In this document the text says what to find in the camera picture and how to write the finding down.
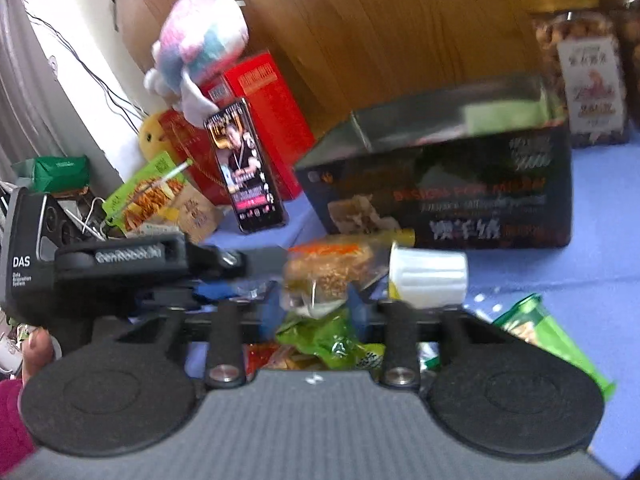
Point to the pale green snack packet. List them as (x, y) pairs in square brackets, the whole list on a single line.
[(503, 116)]

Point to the pink blue plush toy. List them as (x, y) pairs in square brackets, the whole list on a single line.
[(198, 41)]

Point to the dark green snack packet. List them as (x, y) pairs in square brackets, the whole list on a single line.
[(332, 339)]

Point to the cashew jar gold lid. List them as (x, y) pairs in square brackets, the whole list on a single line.
[(580, 57)]

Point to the grey curtain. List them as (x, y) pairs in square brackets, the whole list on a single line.
[(30, 97)]

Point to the green bag at left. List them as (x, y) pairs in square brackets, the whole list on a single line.
[(55, 175)]

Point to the red gift box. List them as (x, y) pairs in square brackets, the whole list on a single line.
[(281, 126)]

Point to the green biscuit packet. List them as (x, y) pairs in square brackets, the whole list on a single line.
[(530, 321)]

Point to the black tin box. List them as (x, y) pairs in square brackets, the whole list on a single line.
[(409, 164)]

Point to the person's left hand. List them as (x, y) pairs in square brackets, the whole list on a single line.
[(38, 351)]

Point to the pecan jar gold lid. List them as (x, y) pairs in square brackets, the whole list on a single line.
[(625, 15)]

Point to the smartphone showing video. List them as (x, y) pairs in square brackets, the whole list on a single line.
[(253, 191)]

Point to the wooden board backdrop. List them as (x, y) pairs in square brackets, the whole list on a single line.
[(340, 55)]

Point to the white jelly cup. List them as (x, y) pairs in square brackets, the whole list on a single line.
[(427, 278)]

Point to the yellow duck plush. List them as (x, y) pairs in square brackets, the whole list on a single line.
[(153, 139)]

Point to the green brown snack pouch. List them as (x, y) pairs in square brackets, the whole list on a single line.
[(160, 199)]

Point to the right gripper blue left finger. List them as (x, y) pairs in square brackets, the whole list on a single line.
[(234, 323)]

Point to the orange clear snack bag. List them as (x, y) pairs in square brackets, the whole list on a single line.
[(317, 275)]

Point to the clear nut snack bag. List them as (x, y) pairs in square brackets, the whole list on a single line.
[(273, 356)]

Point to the blue printed tablecloth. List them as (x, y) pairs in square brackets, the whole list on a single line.
[(591, 286)]

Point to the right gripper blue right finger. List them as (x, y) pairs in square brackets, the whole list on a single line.
[(391, 322)]

